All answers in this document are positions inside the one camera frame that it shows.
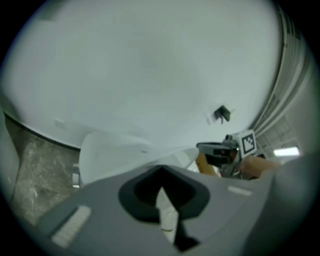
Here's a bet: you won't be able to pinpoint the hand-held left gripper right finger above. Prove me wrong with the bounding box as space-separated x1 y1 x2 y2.
161 164 273 256

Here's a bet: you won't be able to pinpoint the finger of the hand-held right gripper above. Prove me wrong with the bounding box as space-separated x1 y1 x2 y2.
196 141 237 166

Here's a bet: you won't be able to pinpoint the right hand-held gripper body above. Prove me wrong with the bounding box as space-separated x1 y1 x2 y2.
222 129 258 177

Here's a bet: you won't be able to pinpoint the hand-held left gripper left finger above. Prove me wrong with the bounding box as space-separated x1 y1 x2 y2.
36 164 176 256

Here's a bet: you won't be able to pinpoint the person's right forearm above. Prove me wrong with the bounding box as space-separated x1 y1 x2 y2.
241 155 282 180

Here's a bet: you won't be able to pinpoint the large cardboard box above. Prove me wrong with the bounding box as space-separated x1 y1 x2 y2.
195 152 218 177

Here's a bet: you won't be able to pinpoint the long ceiling lamp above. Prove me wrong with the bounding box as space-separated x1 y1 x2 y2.
272 146 300 157

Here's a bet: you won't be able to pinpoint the white ceiling pipes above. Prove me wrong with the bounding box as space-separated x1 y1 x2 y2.
249 9 311 141

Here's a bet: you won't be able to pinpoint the black wall holder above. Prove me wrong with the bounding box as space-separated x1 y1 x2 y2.
213 105 231 124

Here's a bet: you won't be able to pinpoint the white wall plate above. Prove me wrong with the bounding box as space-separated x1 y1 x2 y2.
53 118 68 131

